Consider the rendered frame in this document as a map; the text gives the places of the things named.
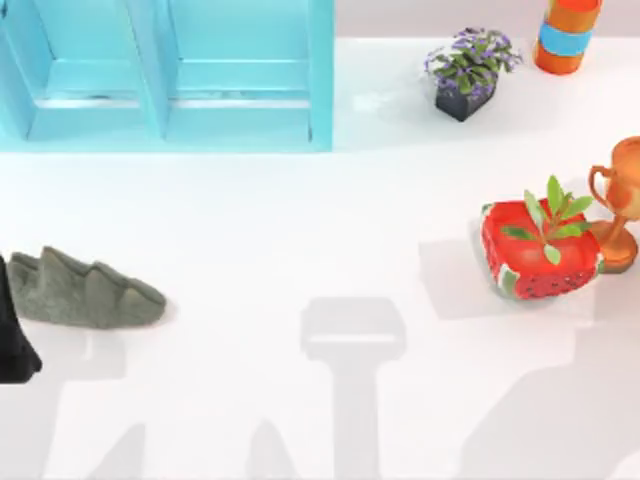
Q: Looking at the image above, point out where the light blue rack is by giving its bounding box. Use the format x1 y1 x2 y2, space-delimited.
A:
0 0 335 154

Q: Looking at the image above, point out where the red watermelon plant pot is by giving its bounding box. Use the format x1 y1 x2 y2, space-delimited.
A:
480 174 605 302

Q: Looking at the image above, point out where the purple flower plant black pot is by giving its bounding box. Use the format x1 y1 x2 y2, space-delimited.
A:
423 27 524 123

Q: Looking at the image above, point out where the grey-green spiky rock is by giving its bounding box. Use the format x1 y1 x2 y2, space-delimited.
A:
6 245 168 330

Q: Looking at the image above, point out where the copper trophy cup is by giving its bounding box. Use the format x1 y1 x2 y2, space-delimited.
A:
587 135 640 275

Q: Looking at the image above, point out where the orange and blue can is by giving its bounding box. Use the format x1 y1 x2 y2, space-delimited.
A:
532 0 604 76

